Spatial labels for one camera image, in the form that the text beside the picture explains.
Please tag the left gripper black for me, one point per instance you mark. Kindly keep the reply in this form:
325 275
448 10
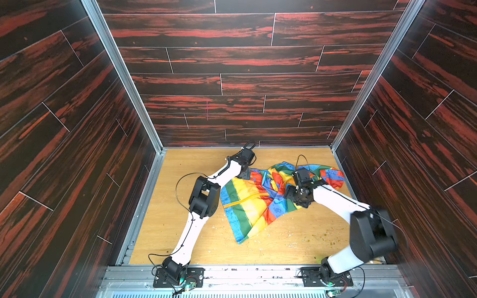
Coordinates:
246 174

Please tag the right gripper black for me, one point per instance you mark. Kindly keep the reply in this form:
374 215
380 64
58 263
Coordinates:
295 195

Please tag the rainbow striped kids jacket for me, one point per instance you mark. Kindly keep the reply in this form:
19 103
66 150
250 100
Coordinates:
252 204

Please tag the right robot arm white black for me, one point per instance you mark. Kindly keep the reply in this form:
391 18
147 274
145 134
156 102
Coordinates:
372 234

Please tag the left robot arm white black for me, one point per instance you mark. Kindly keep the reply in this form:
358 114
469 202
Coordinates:
203 204

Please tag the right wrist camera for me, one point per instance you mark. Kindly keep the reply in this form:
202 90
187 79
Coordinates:
301 177

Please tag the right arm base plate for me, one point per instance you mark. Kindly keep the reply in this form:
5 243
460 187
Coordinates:
324 277

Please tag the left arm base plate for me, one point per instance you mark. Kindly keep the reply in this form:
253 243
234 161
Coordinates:
186 278

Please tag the aluminium front rail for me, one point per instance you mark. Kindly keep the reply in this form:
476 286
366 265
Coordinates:
255 281

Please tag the aluminium corner post left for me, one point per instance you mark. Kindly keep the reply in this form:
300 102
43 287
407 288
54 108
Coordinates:
100 25

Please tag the aluminium corner post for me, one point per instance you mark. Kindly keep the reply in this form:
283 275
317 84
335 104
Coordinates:
410 13
100 25

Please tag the aluminium corner post right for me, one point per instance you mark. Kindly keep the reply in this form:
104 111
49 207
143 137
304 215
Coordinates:
410 13

